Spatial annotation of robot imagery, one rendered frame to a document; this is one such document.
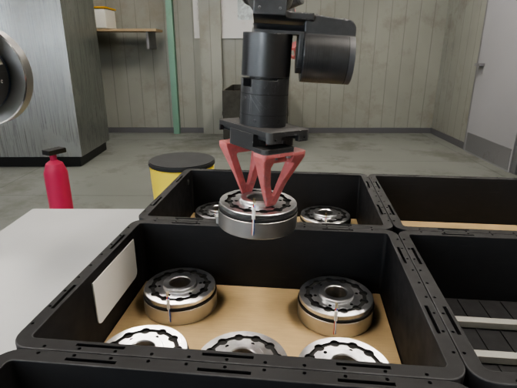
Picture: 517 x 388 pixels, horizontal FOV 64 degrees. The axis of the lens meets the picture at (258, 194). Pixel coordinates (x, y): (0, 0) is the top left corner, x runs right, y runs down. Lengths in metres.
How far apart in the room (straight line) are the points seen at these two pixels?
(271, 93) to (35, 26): 4.41
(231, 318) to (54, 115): 4.36
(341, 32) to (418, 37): 6.21
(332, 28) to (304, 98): 5.89
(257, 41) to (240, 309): 0.36
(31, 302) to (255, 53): 0.70
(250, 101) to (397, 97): 6.21
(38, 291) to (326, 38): 0.78
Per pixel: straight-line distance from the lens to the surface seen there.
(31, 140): 5.00
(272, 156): 0.47
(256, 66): 0.48
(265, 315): 0.60
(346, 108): 6.50
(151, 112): 6.59
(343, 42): 0.49
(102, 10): 6.20
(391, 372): 0.39
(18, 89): 0.98
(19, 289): 1.04
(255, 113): 0.49
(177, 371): 0.38
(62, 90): 4.76
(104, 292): 0.57
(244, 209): 0.51
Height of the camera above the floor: 1.18
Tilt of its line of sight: 19 degrees down
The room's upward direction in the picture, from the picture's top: straight up
